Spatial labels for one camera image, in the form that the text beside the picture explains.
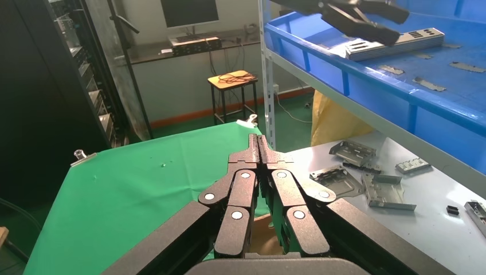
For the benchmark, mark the small finned metal part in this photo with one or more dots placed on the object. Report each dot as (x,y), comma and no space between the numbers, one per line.
(412,166)

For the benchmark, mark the yellow plastic bag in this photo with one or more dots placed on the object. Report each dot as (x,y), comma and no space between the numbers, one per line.
(334,121)

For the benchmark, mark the perforated grey steel post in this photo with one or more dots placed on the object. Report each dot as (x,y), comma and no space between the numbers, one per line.
(269,95)

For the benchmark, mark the white metal shelf board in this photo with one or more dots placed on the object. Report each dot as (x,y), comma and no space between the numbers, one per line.
(455,167)

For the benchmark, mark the small black plastic part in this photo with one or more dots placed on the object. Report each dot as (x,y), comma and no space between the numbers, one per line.
(452,210)

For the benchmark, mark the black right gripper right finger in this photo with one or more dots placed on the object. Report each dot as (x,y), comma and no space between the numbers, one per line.
(288,197)

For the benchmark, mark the dark work desk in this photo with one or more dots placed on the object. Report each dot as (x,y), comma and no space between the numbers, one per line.
(152,53)

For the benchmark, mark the green table cloth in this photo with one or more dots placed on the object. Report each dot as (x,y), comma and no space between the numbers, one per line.
(152,182)

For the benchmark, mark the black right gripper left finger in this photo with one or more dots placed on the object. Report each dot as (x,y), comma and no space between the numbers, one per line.
(243,197)

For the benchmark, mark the metal IO shield plate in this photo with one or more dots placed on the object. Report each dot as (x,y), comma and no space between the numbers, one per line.
(412,40)

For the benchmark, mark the brown cardboard box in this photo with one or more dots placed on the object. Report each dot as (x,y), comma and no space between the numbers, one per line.
(265,237)

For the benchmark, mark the wooden top metal stool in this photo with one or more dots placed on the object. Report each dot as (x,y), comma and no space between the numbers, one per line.
(220,81)

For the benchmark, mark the black electronic device box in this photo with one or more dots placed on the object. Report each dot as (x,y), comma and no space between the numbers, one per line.
(195,45)

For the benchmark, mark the small wooden piece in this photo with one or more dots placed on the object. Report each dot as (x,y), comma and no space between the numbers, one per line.
(3,236)

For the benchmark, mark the silver binder clip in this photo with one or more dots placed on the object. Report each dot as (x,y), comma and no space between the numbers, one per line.
(247,123)
(85,158)

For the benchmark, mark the stack of metal IO plates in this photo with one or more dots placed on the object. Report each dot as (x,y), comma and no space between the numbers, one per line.
(417,45)

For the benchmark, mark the silver metal rail part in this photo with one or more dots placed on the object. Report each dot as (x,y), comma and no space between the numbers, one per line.
(477,216)

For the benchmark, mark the black computer monitor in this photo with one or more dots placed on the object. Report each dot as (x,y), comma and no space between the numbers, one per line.
(190,11)

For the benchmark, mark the black tripod pole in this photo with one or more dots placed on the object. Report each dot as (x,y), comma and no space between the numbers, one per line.
(132,72)

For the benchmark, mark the black equipment rack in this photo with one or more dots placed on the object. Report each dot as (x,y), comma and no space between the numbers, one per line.
(38,95)

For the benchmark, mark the grey sheet metal bracket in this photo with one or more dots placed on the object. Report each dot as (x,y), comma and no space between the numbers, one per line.
(334,184)
(351,151)
(383,193)

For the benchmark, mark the blue plastic tray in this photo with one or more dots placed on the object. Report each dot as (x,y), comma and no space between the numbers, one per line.
(467,98)

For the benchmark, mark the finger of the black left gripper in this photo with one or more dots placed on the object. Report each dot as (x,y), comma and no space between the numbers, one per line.
(360,27)
(387,13)

